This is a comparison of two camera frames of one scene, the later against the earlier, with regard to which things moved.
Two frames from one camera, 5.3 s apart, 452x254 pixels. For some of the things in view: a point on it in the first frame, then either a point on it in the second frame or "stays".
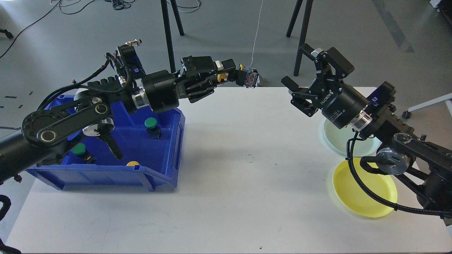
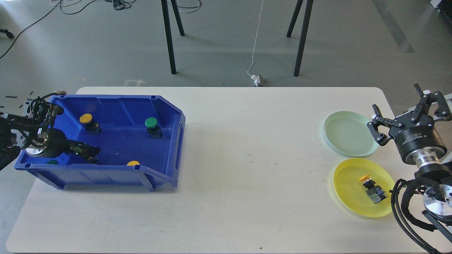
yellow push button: [249, 78] → [375, 192]
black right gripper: [340, 103] → [418, 140]
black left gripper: [162, 90] → [51, 143]
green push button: [154, 131] stays
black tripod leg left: [165, 11] stays
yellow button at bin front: [132, 163] stays
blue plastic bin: [151, 143] stays
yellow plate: [355, 196] stays
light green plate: [338, 138] stays
